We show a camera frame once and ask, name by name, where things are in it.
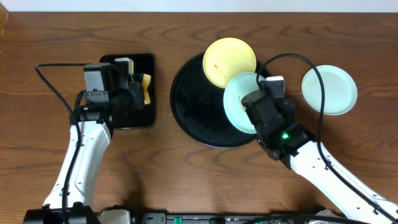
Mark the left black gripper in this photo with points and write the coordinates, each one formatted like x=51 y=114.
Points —
x=137 y=90

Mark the light green plate front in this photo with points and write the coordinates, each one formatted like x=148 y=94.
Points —
x=341 y=91

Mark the yellow plate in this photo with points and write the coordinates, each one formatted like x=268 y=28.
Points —
x=226 y=58

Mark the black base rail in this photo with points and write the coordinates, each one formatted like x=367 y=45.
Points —
x=229 y=218

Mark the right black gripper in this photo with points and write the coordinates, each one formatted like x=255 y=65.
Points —
x=288 y=106

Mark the light green plate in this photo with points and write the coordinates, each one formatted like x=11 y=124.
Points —
x=237 y=88
x=341 y=91

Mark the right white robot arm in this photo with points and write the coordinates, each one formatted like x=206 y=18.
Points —
x=290 y=142

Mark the round black tray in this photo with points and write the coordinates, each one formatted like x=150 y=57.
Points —
x=197 y=106

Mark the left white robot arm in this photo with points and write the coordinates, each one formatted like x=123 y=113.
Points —
x=71 y=199

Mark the black rectangular tray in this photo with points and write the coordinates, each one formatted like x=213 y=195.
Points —
x=146 y=115

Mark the yellow green sponge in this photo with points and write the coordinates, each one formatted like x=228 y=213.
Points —
x=145 y=82

